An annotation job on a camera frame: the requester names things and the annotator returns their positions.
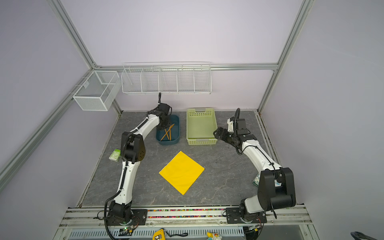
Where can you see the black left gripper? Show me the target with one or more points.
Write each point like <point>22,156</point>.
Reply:
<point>160,127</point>

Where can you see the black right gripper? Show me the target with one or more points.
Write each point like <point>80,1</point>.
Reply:
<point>220,130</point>

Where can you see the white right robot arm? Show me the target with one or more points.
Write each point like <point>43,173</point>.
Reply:
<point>276,189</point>

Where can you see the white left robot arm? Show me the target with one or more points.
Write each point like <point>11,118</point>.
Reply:
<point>133,151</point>

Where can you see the yellow paper napkin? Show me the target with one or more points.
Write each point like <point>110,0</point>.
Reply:
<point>181,172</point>

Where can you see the dark teal plastic tub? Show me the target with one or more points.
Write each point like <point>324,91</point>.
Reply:
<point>175,132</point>

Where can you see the light green perforated basket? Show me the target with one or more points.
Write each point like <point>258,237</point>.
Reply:
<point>201,124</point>

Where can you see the colourful tissue packet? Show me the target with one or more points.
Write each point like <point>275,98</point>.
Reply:
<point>256,180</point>

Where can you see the small green box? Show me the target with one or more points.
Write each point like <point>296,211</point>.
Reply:
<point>115,155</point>

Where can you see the yellow white toy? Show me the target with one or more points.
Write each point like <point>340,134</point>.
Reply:
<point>214,236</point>

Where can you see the yellow handheld device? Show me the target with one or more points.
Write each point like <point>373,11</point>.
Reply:
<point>159,235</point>

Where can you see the white wire wall basket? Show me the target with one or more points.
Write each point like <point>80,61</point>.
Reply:
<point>167,78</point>

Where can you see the white mesh wall box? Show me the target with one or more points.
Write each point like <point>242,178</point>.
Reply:
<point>98,91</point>

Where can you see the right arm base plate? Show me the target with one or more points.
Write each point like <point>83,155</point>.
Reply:
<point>234,215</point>

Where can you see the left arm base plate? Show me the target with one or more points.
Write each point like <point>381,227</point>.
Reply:
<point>130,217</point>

